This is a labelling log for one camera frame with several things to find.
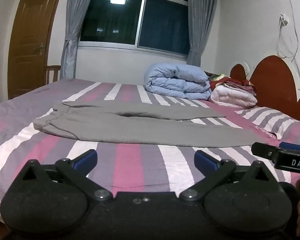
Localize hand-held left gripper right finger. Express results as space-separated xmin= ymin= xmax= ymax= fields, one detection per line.
xmin=179 ymin=150 xmax=278 ymax=202

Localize folded red cloths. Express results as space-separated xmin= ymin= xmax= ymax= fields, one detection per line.
xmin=215 ymin=77 xmax=257 ymax=96

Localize brown wooden door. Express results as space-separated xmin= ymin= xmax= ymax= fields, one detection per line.
xmin=7 ymin=0 xmax=66 ymax=100

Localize striped pillow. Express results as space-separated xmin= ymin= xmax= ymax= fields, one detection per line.
xmin=236 ymin=106 xmax=300 ymax=150

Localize folded light blue duvet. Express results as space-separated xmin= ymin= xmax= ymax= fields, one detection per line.
xmin=144 ymin=63 xmax=213 ymax=100

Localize reddish brown wooden headboard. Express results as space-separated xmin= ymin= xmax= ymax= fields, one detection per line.
xmin=230 ymin=55 xmax=300 ymax=126

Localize brass door handle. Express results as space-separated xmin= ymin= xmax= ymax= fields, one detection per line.
xmin=33 ymin=43 xmax=46 ymax=56

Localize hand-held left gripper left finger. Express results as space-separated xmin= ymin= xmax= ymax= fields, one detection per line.
xmin=16 ymin=149 xmax=113 ymax=202

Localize striped bed sheet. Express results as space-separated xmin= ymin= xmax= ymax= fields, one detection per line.
xmin=0 ymin=77 xmax=300 ymax=220

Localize wooden chair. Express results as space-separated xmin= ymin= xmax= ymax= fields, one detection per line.
xmin=46 ymin=65 xmax=62 ymax=84

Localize sliding glass window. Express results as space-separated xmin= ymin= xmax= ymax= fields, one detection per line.
xmin=79 ymin=0 xmax=191 ymax=58

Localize grey pants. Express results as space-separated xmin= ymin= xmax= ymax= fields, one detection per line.
xmin=33 ymin=101 xmax=262 ymax=147

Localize grey curtain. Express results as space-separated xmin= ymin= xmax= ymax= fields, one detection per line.
xmin=60 ymin=0 xmax=100 ymax=80
xmin=186 ymin=0 xmax=220 ymax=67

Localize patterned colourful cloth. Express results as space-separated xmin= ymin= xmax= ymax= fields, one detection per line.
xmin=205 ymin=71 xmax=227 ymax=82

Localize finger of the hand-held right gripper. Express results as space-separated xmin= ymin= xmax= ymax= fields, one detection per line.
xmin=251 ymin=142 xmax=282 ymax=161
xmin=279 ymin=141 xmax=300 ymax=152

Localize white charger cable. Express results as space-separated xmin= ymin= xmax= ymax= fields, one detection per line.
xmin=277 ymin=17 xmax=297 ymax=59

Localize white air conditioner cable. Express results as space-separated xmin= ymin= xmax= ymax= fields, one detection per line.
xmin=284 ymin=0 xmax=300 ymax=85

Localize folded white quilt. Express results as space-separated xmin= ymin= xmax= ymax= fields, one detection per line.
xmin=209 ymin=84 xmax=258 ymax=109

